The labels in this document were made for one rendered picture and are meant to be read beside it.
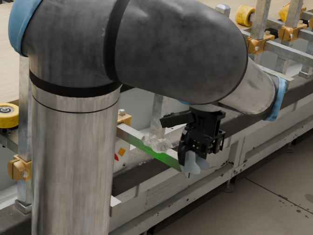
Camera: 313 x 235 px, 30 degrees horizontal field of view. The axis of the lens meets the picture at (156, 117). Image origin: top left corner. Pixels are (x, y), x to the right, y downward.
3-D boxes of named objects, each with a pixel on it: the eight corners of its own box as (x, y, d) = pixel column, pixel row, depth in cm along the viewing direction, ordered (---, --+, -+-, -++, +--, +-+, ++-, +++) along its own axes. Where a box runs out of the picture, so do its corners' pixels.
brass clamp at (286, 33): (305, 37, 232) (309, 24, 230) (289, 43, 223) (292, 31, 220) (292, 32, 235) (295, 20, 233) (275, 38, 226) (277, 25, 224)
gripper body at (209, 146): (204, 162, 139) (212, 117, 133) (176, 148, 144) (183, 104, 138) (222, 152, 144) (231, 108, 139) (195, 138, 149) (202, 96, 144)
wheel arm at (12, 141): (120, 215, 134) (122, 199, 132) (110, 221, 131) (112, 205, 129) (5, 139, 157) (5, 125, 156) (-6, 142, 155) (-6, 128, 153)
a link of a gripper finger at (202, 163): (201, 185, 147) (207, 154, 143) (183, 176, 150) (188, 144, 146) (209, 181, 149) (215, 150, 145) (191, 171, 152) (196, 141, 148)
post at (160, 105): (159, 168, 188) (180, 26, 166) (152, 172, 186) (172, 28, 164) (151, 163, 190) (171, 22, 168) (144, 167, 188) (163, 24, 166)
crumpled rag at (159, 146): (178, 147, 153) (179, 139, 152) (161, 155, 148) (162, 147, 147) (153, 134, 158) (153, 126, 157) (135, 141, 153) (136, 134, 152)
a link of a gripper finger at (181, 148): (180, 168, 144) (185, 137, 140) (175, 165, 145) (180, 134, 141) (191, 162, 147) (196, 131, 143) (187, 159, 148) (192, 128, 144)
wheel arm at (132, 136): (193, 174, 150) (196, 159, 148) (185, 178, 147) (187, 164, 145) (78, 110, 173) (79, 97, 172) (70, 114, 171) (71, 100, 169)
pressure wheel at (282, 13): (289, 22, 262) (302, 11, 256) (280, 25, 256) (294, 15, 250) (283, 10, 262) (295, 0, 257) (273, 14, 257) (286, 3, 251)
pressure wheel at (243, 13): (243, 23, 237) (250, 29, 244) (251, 4, 237) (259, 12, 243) (231, 18, 240) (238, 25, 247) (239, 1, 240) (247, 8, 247)
